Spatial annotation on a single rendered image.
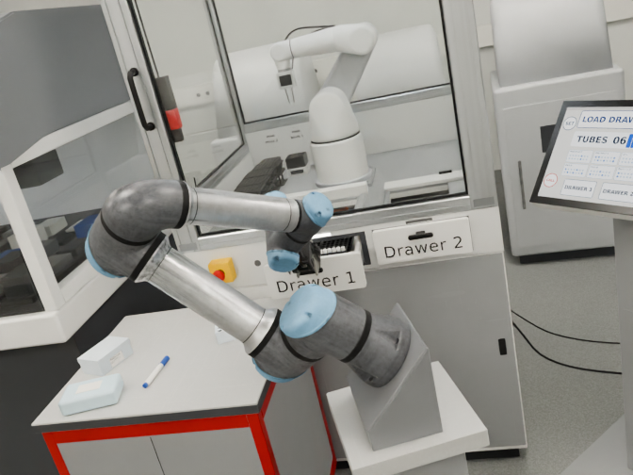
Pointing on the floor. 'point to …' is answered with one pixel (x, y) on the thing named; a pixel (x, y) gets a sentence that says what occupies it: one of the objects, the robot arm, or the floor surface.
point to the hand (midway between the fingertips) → (310, 266)
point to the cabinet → (446, 338)
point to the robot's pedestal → (454, 410)
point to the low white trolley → (192, 410)
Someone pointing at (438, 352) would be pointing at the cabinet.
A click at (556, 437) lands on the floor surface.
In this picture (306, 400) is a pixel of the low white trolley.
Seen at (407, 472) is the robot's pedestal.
